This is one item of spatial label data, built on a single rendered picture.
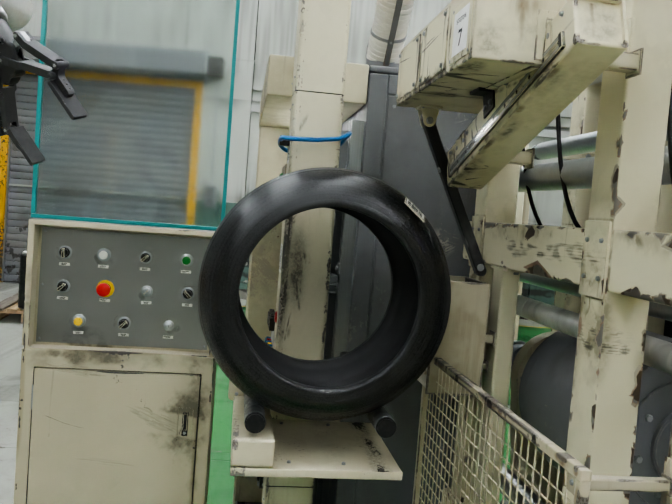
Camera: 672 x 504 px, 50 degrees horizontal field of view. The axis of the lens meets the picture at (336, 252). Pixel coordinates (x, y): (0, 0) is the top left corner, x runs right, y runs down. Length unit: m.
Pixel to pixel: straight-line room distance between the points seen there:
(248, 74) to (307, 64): 8.83
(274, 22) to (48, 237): 8.92
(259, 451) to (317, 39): 1.02
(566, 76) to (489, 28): 0.16
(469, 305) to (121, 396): 1.04
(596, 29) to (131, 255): 1.45
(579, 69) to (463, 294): 0.75
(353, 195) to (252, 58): 9.37
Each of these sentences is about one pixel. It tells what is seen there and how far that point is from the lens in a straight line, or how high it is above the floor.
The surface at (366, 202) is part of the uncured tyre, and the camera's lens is 1.50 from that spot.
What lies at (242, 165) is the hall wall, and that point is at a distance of 10.55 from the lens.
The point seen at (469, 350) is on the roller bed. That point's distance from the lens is 1.90.
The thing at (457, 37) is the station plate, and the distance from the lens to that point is 1.40.
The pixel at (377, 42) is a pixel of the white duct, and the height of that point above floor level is 1.93.
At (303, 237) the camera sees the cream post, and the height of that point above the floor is 1.28.
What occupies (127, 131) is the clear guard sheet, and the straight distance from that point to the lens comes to 2.18.
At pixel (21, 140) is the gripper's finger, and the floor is 1.43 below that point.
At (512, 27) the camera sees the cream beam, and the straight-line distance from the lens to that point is 1.35.
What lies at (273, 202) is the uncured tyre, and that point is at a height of 1.36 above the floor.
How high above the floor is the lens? 1.35
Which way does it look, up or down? 3 degrees down
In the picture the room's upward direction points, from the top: 4 degrees clockwise
